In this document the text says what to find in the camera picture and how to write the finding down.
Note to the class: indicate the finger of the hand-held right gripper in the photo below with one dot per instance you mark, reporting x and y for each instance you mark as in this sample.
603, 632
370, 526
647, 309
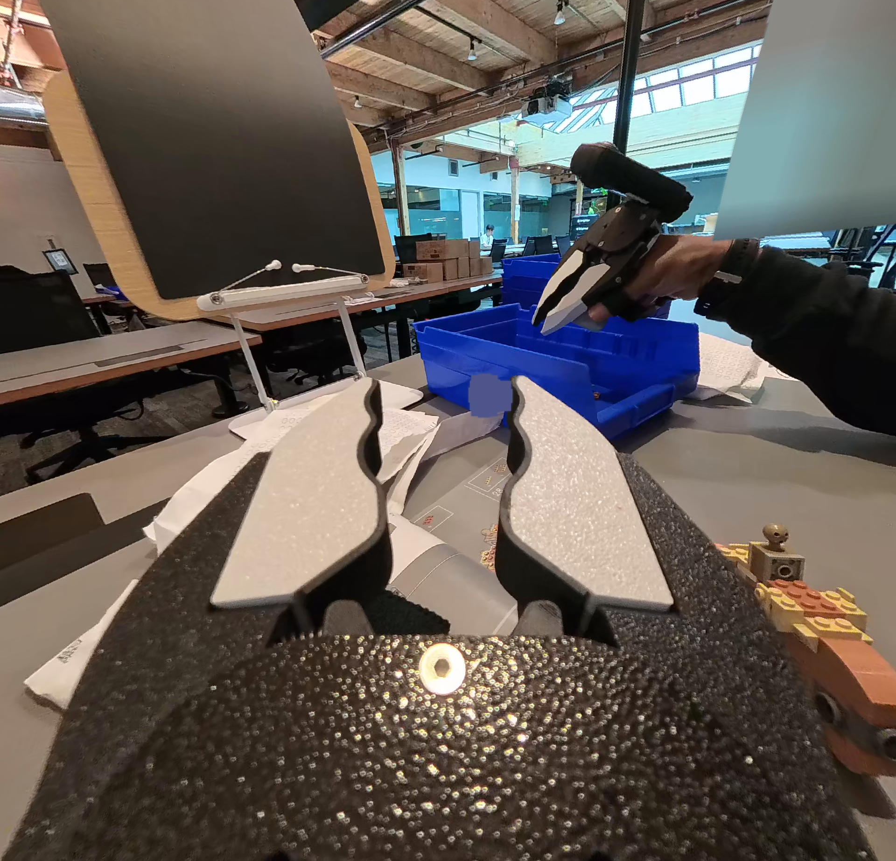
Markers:
563, 280
570, 308

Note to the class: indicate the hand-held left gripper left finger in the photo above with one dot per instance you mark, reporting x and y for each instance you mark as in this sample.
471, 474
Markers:
308, 511

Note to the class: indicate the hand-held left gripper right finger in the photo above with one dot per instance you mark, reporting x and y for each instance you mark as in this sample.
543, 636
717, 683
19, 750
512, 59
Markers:
581, 518

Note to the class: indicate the blue plastic bin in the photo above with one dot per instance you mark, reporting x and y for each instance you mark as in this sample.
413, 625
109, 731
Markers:
560, 364
525, 280

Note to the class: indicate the small orange brick plate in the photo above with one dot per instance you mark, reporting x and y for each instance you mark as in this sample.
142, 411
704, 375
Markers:
805, 595

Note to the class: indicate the orange and tan brick model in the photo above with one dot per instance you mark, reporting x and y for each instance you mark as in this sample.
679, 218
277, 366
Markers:
847, 665

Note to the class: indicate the person's right forearm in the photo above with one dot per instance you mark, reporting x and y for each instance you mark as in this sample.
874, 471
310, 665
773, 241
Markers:
826, 329

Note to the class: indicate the background office desk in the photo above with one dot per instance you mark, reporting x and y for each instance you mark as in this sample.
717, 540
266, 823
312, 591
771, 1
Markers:
448, 287
140, 353

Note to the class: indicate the grey desk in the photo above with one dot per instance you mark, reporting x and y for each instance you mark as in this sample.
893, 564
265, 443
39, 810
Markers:
735, 469

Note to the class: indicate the person's right hand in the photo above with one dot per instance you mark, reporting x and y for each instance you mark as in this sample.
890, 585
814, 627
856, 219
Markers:
679, 269

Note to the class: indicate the crumpled white paper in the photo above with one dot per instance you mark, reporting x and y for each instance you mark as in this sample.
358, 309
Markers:
210, 476

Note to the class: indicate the black wristwatch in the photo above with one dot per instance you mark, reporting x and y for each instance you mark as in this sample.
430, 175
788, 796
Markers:
731, 273

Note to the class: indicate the stack of cardboard boxes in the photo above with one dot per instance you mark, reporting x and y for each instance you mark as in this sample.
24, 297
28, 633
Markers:
441, 251

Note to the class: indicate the grey instruction booklet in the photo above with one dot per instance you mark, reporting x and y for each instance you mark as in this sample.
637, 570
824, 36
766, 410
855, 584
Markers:
455, 581

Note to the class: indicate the ceiling projector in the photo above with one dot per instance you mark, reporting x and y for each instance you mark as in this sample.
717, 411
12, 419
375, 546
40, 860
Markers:
546, 108

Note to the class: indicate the black steel column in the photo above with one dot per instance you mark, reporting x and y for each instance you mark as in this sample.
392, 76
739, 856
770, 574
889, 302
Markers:
630, 69

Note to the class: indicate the white paper towel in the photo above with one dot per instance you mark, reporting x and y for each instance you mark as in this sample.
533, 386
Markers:
728, 367

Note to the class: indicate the white board stand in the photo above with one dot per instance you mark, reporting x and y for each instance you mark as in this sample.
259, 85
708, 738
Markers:
280, 292

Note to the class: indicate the black office chair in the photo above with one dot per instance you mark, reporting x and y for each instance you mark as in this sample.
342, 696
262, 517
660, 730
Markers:
42, 308

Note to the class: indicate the small framed sign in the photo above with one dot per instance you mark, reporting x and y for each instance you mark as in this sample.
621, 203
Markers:
61, 260

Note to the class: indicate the black board with wooden rim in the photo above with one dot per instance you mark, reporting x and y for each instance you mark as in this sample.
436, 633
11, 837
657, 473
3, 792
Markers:
210, 139

